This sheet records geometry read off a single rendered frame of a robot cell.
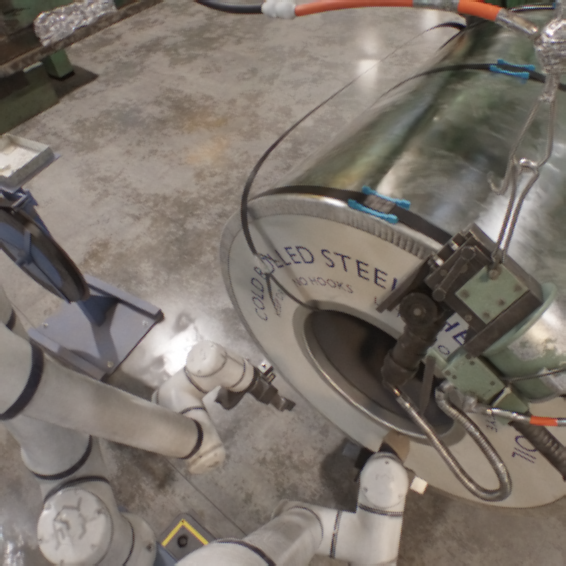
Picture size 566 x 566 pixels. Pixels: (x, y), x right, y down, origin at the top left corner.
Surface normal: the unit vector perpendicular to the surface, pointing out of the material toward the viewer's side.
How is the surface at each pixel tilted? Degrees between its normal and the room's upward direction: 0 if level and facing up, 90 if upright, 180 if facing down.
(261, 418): 0
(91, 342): 0
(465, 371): 58
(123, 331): 0
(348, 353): 41
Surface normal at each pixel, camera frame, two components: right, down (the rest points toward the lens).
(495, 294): -0.45, 0.23
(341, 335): 0.56, -0.04
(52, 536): -0.17, -0.55
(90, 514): 0.04, -0.64
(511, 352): -0.61, 0.44
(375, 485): -0.26, -0.36
